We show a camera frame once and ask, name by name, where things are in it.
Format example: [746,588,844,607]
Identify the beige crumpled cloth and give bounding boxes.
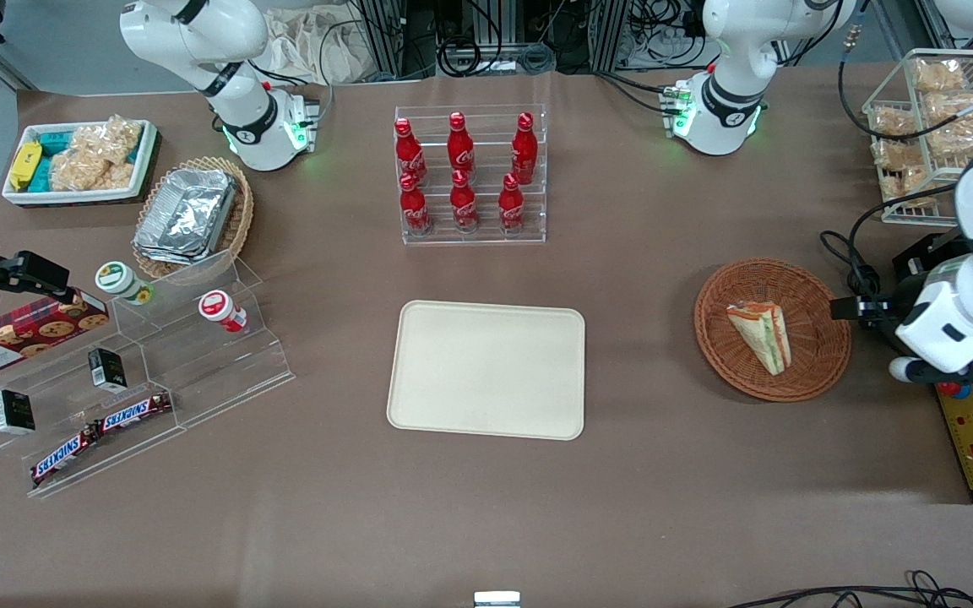
[263,7,373,85]

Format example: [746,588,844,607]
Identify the clear bag rice crackers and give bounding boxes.
[49,150,136,193]
[73,114,144,161]

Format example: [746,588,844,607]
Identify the black power cable with plug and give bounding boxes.
[819,230,884,332]

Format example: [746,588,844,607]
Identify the beige rectangular tray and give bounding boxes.
[386,300,586,442]

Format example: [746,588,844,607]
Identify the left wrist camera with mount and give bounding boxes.
[889,355,973,386]

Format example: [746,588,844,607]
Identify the triangle sandwich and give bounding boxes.
[726,301,793,377]

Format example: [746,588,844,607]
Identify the red lid white cup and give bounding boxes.
[198,290,248,334]

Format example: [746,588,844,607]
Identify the red cookie box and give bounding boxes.
[0,289,111,381]

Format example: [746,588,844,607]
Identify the black arm base cables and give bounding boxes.
[595,69,683,116]

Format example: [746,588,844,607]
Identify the white wire rack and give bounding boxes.
[862,48,973,227]

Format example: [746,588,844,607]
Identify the coiled grey cable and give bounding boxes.
[517,42,557,73]

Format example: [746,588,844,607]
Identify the black floor cables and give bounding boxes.
[727,569,973,608]

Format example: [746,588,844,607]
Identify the green lid white cup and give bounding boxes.
[95,260,155,307]

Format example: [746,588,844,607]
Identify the brown round wicker basket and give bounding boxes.
[694,258,852,403]

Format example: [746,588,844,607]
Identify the clear acrylic bottle rack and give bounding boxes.
[394,103,548,247]

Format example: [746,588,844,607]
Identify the light oval wicker basket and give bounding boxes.
[132,155,255,284]

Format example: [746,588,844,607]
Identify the red cola bottle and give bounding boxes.
[400,173,432,236]
[394,118,427,183]
[511,112,539,183]
[449,170,481,234]
[447,111,476,178]
[497,173,526,234]

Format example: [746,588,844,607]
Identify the yellow snack pack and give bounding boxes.
[9,141,43,192]

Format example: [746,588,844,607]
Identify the small black box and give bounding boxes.
[0,388,37,437]
[87,346,128,394]

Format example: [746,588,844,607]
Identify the aluminium foil container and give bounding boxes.
[133,167,239,266]

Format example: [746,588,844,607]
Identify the clear acrylic stepped stand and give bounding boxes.
[0,249,296,500]

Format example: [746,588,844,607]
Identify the white rectangular snack bin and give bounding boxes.
[2,119,160,208]

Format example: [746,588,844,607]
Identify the clear bag fried snack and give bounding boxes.
[926,120,973,161]
[870,106,920,141]
[911,57,969,94]
[871,139,931,197]
[921,90,973,124]

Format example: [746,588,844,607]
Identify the brown chocolate bar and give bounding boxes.
[30,425,104,488]
[95,391,176,435]

